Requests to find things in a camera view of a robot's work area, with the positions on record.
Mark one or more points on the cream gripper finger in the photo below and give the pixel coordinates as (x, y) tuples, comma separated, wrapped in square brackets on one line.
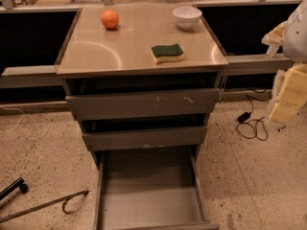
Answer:
[(275, 36), (289, 93)]

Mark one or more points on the green and yellow sponge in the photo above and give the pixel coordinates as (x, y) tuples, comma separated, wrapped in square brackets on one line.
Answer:
[(167, 53)]

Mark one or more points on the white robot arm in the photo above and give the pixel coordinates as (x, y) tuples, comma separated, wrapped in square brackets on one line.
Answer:
[(291, 36)]

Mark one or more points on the grey top drawer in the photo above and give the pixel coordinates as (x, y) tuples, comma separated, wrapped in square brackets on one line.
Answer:
[(143, 104)]

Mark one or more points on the grey middle drawer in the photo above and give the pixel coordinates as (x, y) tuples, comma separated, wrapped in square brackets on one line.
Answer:
[(145, 138)]

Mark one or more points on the grey metal drawer cabinet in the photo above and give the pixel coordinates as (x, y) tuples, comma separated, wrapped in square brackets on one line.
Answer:
[(96, 61)]

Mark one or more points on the grey open bottom drawer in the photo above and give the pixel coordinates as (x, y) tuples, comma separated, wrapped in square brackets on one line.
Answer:
[(150, 190)]

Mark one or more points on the clear plastic water bottle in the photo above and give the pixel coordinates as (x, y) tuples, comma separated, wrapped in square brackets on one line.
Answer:
[(272, 51)]

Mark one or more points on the white bowl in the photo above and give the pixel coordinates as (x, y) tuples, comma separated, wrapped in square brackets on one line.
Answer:
[(186, 17)]

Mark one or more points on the orange ball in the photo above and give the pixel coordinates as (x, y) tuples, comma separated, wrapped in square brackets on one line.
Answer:
[(110, 19)]

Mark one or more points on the metal rod with hook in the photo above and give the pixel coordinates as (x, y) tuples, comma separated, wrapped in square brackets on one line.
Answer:
[(63, 201)]

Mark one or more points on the black chair leg with caster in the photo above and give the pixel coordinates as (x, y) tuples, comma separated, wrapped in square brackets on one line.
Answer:
[(19, 184)]

